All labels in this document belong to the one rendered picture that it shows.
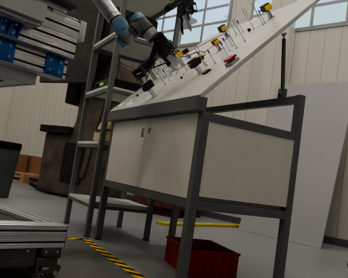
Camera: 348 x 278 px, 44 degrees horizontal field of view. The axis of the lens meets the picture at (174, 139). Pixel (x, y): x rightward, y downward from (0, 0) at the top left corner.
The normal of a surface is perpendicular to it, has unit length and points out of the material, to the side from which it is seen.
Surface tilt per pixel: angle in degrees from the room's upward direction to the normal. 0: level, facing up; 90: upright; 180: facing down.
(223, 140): 90
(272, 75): 90
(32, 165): 90
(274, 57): 90
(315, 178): 77
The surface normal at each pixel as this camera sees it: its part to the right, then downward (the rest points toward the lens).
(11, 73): 0.73, 0.04
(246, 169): 0.47, 0.00
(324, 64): -0.68, -0.16
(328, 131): -0.63, -0.38
